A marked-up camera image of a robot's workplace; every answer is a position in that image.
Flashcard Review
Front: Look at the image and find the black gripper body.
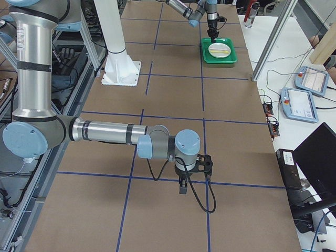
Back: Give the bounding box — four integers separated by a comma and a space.
174, 167, 194, 184
207, 19, 218, 38

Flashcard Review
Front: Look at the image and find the white round plate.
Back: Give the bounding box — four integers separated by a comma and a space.
208, 43, 232, 59

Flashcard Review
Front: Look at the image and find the yellow plastic spoon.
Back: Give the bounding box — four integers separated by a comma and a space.
210, 50, 229, 54

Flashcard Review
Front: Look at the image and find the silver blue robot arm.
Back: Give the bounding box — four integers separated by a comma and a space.
165, 0, 221, 43
3, 1, 201, 194

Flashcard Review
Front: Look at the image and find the green plastic tray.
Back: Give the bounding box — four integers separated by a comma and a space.
201, 38, 237, 64

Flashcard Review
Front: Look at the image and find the near blue teach pendant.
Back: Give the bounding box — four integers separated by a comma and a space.
280, 87, 319, 123

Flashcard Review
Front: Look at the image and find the blue teach pendant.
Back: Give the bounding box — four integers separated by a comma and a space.
280, 87, 319, 123
295, 66, 330, 97

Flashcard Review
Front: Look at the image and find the black computer box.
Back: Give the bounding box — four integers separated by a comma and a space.
276, 149, 302, 190

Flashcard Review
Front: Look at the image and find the far blue teach pendant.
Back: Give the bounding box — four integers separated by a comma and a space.
295, 66, 330, 97

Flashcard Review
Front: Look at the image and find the seated person dark shirt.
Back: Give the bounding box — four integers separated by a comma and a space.
309, 22, 335, 75

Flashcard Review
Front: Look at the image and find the black monitor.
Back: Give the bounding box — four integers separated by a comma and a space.
292, 122, 335, 218

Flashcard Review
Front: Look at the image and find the aluminium frame post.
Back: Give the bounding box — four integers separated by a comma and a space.
251, 0, 298, 81

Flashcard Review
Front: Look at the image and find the white camera pillar mount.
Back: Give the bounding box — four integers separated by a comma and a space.
94, 0, 141, 87

